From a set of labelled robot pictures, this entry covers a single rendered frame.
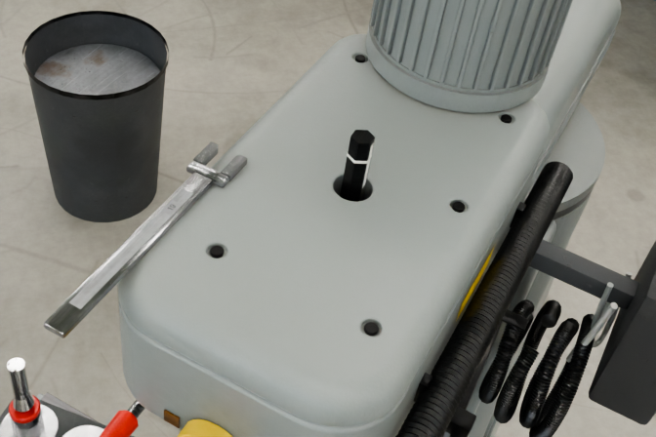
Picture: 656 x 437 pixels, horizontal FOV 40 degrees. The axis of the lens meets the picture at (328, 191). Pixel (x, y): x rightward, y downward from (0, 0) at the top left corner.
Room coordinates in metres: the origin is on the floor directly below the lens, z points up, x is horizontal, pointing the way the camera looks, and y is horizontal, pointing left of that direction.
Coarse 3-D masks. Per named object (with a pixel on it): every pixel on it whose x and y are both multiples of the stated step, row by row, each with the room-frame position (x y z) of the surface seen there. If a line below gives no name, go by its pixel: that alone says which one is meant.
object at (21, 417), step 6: (12, 402) 0.73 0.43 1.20; (36, 402) 0.74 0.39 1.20; (12, 408) 0.72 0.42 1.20; (36, 408) 0.73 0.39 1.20; (12, 414) 0.71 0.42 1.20; (18, 414) 0.71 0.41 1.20; (24, 414) 0.71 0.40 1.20; (30, 414) 0.71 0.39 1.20; (36, 414) 0.72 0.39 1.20; (18, 420) 0.70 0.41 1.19; (24, 420) 0.70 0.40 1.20; (30, 420) 0.71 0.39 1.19
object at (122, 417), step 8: (136, 400) 0.46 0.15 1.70; (136, 408) 0.45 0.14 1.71; (144, 408) 0.46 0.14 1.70; (120, 416) 0.44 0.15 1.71; (128, 416) 0.44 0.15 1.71; (136, 416) 0.44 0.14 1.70; (112, 424) 0.43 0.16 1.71; (120, 424) 0.43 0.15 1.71; (128, 424) 0.43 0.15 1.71; (136, 424) 0.43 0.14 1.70; (104, 432) 0.42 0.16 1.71; (112, 432) 0.42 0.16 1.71; (120, 432) 0.42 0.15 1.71; (128, 432) 0.42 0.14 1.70
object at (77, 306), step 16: (208, 144) 0.62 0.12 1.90; (208, 160) 0.60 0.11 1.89; (240, 160) 0.60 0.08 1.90; (192, 176) 0.57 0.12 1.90; (208, 176) 0.58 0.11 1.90; (224, 176) 0.58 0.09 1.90; (176, 192) 0.55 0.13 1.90; (192, 192) 0.55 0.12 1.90; (160, 208) 0.53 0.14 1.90; (176, 208) 0.53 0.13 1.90; (144, 224) 0.51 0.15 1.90; (160, 224) 0.51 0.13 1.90; (128, 240) 0.49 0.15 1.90; (144, 240) 0.49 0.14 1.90; (112, 256) 0.47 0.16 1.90; (128, 256) 0.47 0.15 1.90; (96, 272) 0.45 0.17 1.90; (112, 272) 0.45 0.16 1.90; (80, 288) 0.43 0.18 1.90; (96, 288) 0.43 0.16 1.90; (112, 288) 0.44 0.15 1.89; (64, 304) 0.41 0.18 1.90; (80, 304) 0.41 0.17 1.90; (96, 304) 0.42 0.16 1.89; (48, 320) 0.40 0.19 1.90; (64, 320) 0.40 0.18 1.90; (80, 320) 0.40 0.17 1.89; (64, 336) 0.39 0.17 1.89
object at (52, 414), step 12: (48, 408) 0.77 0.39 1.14; (60, 408) 0.78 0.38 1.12; (0, 420) 0.74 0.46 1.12; (48, 420) 0.74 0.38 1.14; (60, 420) 0.75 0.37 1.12; (72, 420) 0.76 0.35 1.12; (84, 420) 0.76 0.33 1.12; (0, 432) 0.71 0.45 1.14; (12, 432) 0.71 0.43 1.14; (48, 432) 0.72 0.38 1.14; (60, 432) 0.73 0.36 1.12; (72, 432) 0.73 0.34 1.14; (84, 432) 0.73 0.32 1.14; (96, 432) 0.74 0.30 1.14
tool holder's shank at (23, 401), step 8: (16, 360) 0.73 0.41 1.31; (8, 368) 0.72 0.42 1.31; (16, 368) 0.72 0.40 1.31; (24, 368) 0.73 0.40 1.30; (16, 376) 0.72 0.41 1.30; (24, 376) 0.72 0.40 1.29; (16, 384) 0.71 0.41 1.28; (24, 384) 0.72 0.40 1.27; (16, 392) 0.71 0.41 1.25; (24, 392) 0.72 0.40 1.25; (16, 400) 0.71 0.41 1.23; (24, 400) 0.72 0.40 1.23; (32, 400) 0.73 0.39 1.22; (16, 408) 0.71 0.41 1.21; (24, 408) 0.71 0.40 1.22
